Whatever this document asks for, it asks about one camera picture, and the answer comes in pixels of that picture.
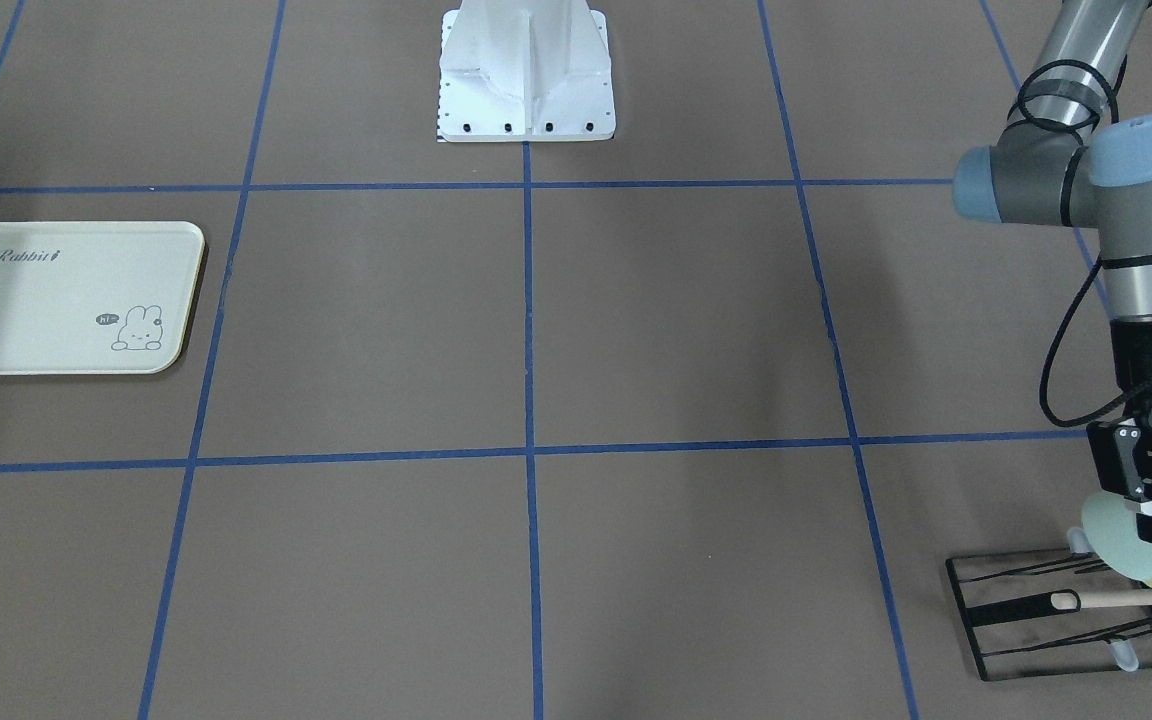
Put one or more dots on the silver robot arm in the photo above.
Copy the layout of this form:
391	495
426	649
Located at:
1068	157

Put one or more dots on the cream rabbit tray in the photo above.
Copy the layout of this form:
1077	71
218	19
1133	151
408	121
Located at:
96	298

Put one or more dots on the black wire cup rack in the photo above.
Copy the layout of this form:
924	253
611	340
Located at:
1049	612

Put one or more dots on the white camera pedestal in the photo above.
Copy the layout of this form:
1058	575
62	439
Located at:
525	71

